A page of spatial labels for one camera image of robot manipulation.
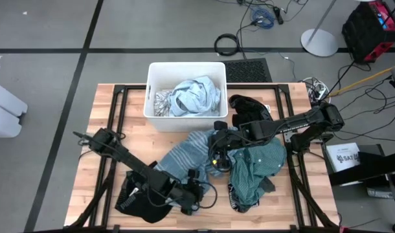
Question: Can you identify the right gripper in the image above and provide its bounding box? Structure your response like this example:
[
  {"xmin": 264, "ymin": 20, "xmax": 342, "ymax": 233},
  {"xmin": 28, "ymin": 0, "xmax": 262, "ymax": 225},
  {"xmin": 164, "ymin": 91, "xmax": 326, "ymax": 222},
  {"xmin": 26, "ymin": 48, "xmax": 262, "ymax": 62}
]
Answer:
[{"xmin": 207, "ymin": 120, "xmax": 247, "ymax": 172}]

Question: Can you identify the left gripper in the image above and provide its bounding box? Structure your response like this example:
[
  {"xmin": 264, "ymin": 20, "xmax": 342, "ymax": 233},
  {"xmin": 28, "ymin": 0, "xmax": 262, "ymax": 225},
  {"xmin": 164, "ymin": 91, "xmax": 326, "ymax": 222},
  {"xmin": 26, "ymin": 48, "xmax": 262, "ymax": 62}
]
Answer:
[{"xmin": 166, "ymin": 168, "xmax": 205, "ymax": 216}]

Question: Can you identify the green dotted button shirt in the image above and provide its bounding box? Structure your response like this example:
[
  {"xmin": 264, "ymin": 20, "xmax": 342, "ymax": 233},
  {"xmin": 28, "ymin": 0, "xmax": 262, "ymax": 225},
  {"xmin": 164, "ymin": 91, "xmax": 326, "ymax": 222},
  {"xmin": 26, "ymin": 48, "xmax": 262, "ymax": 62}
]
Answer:
[{"xmin": 229, "ymin": 137, "xmax": 288, "ymax": 210}]

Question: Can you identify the blue striped knit towel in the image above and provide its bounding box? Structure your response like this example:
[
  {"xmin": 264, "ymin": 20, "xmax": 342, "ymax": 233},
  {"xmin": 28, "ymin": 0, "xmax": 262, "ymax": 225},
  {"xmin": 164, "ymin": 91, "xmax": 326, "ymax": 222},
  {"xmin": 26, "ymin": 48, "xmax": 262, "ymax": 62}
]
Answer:
[{"xmin": 153, "ymin": 129, "xmax": 238, "ymax": 183}]

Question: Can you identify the white perforated plastic laundry basket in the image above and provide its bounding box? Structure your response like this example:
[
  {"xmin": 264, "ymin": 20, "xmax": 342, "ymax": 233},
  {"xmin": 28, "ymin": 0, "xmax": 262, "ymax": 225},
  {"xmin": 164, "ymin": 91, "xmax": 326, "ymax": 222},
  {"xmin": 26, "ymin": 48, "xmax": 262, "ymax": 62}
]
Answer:
[{"xmin": 142, "ymin": 61, "xmax": 229, "ymax": 133}]

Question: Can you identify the black garment white Puma print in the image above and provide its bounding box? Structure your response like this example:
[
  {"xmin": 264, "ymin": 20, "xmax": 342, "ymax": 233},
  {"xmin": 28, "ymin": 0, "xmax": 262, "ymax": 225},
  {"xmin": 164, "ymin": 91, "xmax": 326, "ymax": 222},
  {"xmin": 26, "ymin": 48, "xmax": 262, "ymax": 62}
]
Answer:
[{"xmin": 115, "ymin": 161, "xmax": 174, "ymax": 224}]

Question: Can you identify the light blue geometric patterned shirt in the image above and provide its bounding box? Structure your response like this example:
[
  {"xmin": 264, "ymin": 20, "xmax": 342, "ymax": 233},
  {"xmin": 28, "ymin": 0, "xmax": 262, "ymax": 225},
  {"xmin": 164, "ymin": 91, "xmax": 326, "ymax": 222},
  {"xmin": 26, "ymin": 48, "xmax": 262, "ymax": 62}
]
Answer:
[{"xmin": 168, "ymin": 75, "xmax": 222, "ymax": 118}]

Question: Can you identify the plain black garment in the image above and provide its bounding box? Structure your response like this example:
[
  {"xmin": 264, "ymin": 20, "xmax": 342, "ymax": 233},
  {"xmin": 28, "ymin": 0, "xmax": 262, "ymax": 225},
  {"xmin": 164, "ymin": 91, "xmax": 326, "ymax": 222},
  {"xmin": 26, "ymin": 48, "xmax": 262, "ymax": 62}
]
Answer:
[{"xmin": 229, "ymin": 94, "xmax": 273, "ymax": 131}]

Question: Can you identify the black shorts white lettering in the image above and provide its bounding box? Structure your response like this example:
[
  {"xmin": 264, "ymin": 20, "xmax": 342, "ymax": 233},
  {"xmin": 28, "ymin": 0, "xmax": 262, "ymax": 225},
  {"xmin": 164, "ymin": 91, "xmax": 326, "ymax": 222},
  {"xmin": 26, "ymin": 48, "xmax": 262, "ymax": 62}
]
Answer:
[{"xmin": 228, "ymin": 183, "xmax": 260, "ymax": 214}]

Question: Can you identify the dark grey garment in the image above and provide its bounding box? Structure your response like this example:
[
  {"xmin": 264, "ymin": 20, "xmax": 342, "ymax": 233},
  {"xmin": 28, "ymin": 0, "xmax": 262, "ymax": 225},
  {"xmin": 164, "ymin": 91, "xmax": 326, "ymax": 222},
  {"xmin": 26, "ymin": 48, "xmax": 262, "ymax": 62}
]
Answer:
[{"xmin": 259, "ymin": 177, "xmax": 277, "ymax": 194}]

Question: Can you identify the white printed box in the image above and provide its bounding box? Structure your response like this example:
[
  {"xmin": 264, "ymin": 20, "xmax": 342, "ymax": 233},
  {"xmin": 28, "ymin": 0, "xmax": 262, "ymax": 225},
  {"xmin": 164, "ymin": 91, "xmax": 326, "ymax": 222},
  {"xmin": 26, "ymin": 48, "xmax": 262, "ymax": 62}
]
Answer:
[{"xmin": 326, "ymin": 142, "xmax": 362, "ymax": 187}]

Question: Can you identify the white round stand base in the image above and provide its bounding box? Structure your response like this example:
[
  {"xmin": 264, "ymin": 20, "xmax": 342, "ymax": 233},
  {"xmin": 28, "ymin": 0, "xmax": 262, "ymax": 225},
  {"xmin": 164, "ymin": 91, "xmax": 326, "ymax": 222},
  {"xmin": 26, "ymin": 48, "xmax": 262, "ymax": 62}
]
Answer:
[{"xmin": 300, "ymin": 0, "xmax": 339, "ymax": 58}]

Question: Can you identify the black power strip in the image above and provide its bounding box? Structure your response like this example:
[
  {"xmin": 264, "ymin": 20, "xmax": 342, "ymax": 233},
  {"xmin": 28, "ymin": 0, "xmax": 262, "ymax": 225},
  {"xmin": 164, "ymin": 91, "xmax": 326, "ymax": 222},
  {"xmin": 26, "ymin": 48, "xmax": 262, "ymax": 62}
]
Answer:
[{"xmin": 272, "ymin": 5, "xmax": 284, "ymax": 25}]

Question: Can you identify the black side stand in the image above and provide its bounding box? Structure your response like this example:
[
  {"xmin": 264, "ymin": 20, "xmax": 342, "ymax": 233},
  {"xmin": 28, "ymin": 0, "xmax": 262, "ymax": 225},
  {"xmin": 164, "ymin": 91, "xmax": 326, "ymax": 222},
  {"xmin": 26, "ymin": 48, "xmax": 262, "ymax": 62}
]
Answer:
[{"xmin": 328, "ymin": 144, "xmax": 395, "ymax": 187}]

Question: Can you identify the yellow pole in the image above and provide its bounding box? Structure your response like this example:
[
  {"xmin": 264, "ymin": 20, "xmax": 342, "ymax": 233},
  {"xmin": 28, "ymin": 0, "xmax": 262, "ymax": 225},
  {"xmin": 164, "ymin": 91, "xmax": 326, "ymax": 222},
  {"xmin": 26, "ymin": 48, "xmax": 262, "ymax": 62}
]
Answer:
[{"xmin": 333, "ymin": 61, "xmax": 395, "ymax": 95}]

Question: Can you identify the black and red case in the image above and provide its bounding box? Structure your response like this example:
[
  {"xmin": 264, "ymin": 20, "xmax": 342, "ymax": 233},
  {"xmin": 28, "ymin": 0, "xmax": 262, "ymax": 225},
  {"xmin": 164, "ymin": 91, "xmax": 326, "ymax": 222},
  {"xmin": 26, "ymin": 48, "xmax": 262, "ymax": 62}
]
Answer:
[{"xmin": 341, "ymin": 0, "xmax": 395, "ymax": 64}]

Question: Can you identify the white floor furniture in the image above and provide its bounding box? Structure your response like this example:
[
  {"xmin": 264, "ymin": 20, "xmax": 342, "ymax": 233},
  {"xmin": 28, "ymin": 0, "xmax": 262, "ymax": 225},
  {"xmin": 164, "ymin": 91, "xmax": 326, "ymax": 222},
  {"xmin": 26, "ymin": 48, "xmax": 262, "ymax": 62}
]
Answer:
[{"xmin": 0, "ymin": 77, "xmax": 28, "ymax": 139}]

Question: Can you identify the black cable coil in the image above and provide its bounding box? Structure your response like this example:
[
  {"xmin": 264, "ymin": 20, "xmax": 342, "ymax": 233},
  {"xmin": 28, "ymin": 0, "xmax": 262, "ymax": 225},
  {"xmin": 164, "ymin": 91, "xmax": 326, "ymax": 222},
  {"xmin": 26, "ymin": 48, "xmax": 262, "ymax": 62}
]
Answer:
[{"xmin": 214, "ymin": 32, "xmax": 241, "ymax": 57}]

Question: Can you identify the white cable bundle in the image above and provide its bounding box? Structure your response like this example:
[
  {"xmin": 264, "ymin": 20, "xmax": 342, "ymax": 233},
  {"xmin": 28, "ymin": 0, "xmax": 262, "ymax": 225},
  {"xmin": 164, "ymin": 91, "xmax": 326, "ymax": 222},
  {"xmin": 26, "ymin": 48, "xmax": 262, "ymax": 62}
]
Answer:
[{"xmin": 302, "ymin": 76, "xmax": 330, "ymax": 101}]

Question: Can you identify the black metal table frame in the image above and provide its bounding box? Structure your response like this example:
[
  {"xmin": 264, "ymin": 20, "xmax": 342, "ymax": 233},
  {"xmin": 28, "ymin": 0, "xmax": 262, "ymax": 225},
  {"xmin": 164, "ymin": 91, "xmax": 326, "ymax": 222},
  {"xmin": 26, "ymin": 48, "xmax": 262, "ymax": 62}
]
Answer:
[{"xmin": 64, "ymin": 83, "xmax": 341, "ymax": 233}]

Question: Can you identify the blue cable coil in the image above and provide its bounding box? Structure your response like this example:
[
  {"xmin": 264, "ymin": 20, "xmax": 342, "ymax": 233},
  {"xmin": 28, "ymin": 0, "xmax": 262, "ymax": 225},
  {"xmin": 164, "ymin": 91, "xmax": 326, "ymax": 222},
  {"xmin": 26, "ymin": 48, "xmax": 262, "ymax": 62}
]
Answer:
[{"xmin": 250, "ymin": 6, "xmax": 276, "ymax": 30}]

